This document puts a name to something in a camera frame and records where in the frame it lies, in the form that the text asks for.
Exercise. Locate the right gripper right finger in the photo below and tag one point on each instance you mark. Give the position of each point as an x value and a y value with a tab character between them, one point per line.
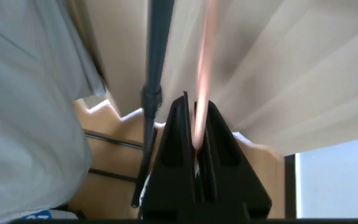
232	183

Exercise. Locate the pink clothes hanger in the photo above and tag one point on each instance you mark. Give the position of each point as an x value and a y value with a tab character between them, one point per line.
204	77

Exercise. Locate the pale grey shorts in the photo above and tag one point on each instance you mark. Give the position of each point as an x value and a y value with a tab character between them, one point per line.
26	109

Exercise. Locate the black clothes rack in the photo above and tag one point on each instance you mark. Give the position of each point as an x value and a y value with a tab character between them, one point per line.
155	46

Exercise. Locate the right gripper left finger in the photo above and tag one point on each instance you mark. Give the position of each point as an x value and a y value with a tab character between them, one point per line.
172	183

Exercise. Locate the beige curtain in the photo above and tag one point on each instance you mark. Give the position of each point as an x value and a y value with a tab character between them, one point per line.
291	77

